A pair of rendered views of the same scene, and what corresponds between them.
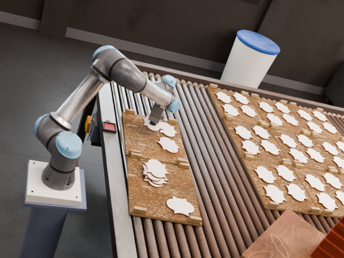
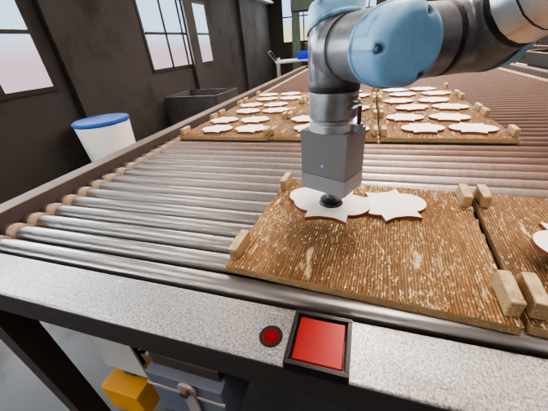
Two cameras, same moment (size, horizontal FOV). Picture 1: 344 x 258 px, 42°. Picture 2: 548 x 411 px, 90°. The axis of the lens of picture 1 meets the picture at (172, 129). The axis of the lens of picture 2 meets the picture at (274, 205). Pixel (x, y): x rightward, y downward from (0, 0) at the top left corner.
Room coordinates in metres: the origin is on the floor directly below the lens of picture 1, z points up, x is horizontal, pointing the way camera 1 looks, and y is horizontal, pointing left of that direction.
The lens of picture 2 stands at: (1.96, 0.50, 1.25)
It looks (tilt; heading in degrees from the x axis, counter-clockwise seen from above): 31 degrees down; 313
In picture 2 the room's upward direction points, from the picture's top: 5 degrees counter-clockwise
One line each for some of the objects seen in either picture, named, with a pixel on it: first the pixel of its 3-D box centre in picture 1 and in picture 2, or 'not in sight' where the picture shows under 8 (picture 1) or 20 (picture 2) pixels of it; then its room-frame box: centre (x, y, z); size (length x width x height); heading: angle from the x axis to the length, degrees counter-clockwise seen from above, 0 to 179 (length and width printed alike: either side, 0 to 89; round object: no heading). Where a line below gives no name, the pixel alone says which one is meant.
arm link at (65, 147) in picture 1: (66, 150); not in sight; (1.55, 0.39, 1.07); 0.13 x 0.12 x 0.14; 55
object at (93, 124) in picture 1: (98, 128); (203, 375); (2.25, 0.41, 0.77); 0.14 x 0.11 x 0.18; 24
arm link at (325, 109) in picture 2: not in sight; (334, 106); (2.18, 0.11, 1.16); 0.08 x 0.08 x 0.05
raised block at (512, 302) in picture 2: (134, 152); (507, 292); (1.91, 0.13, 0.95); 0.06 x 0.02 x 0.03; 110
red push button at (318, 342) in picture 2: (109, 127); (319, 343); (2.07, 0.33, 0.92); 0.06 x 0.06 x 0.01; 24
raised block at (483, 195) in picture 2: (184, 165); (483, 195); (1.97, -0.13, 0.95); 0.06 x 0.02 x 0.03; 109
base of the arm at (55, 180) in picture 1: (60, 171); not in sight; (1.54, 0.39, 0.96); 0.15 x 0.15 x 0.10
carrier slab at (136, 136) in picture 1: (153, 138); (360, 227); (2.13, 0.07, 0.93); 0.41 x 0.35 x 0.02; 20
